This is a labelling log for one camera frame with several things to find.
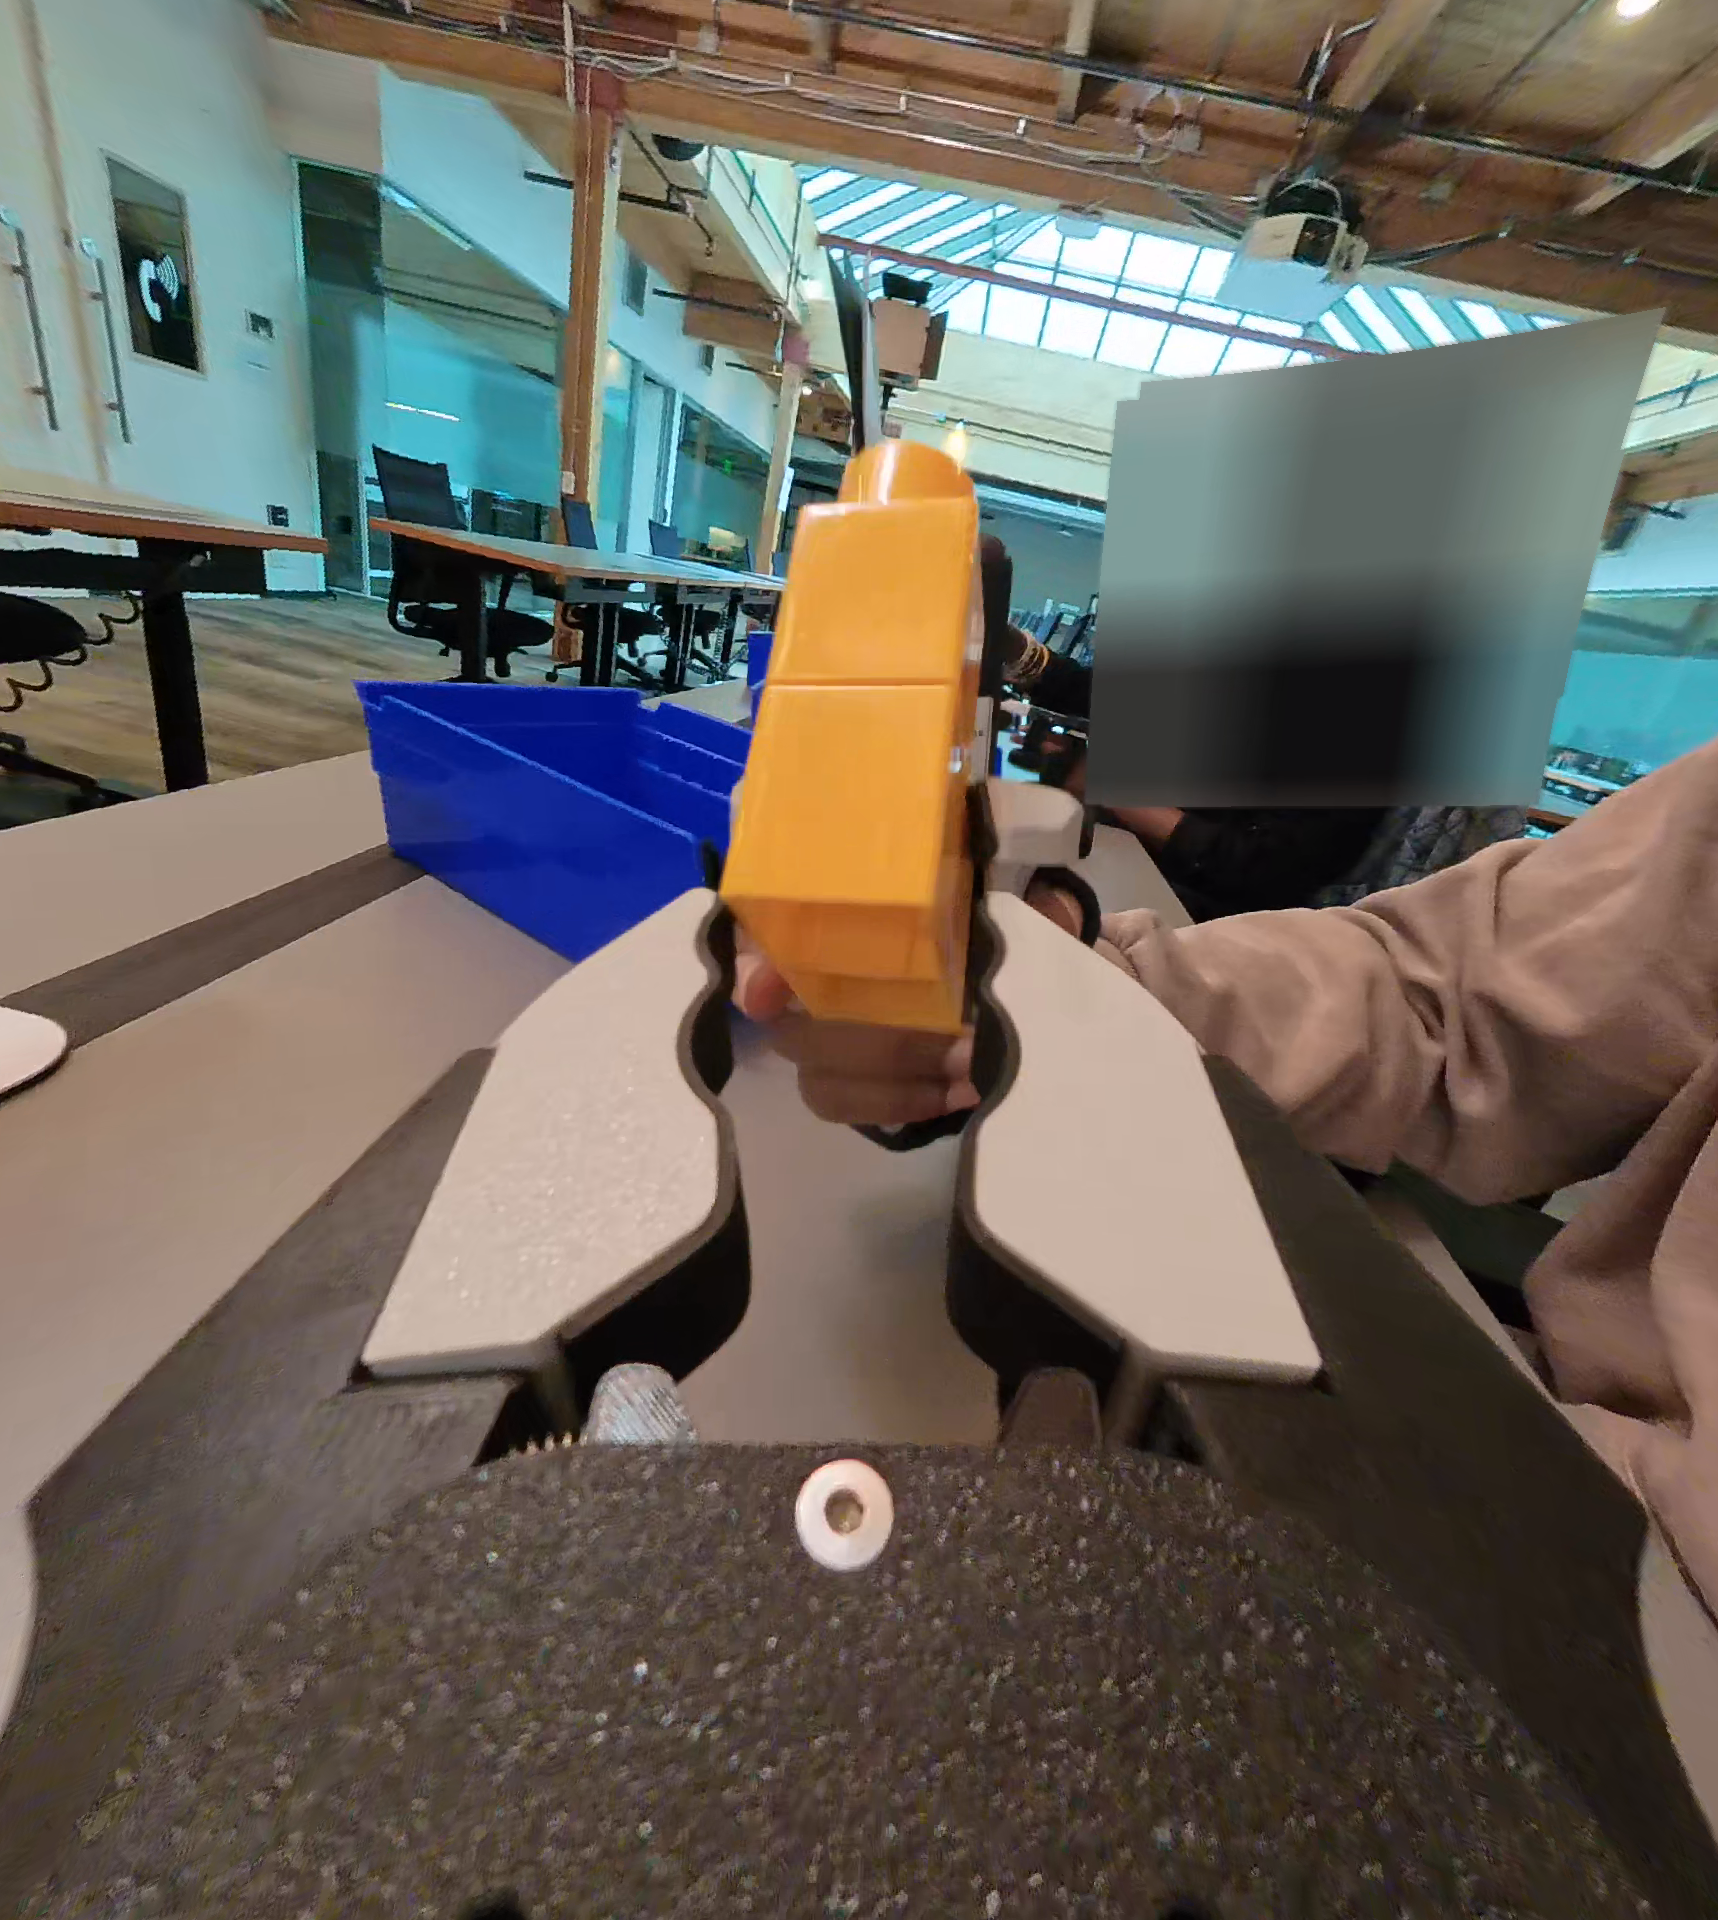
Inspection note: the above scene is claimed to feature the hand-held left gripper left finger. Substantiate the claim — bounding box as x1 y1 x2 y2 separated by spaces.
360 886 754 1446

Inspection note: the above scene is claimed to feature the light panel on stand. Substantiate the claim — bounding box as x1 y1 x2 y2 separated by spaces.
867 275 950 399

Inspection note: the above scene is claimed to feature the wooden office desk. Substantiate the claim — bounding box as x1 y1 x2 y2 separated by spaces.
0 487 329 787
375 520 787 684

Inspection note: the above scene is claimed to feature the white ceiling device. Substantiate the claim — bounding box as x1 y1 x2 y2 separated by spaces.
1243 181 1369 278

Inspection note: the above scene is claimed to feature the phone icon door panel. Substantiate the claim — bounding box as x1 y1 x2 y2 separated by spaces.
106 153 202 371

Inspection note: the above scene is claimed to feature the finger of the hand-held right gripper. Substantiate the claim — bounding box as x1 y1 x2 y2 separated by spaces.
980 778 1101 875

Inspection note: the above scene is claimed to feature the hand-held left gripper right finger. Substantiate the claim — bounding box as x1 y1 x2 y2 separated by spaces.
950 892 1326 1441

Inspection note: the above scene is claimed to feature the wooden pillar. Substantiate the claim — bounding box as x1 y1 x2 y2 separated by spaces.
560 93 624 512

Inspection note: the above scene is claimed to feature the person's right forearm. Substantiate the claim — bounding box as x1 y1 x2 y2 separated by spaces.
1101 675 1718 1200

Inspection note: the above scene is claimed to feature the yellow single-stud toy block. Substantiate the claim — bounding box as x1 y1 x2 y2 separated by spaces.
780 443 986 697

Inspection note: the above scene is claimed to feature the person's right hand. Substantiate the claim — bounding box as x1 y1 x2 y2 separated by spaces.
734 956 986 1136

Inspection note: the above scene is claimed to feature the plaid cloth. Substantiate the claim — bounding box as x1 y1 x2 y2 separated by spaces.
1342 805 1529 903

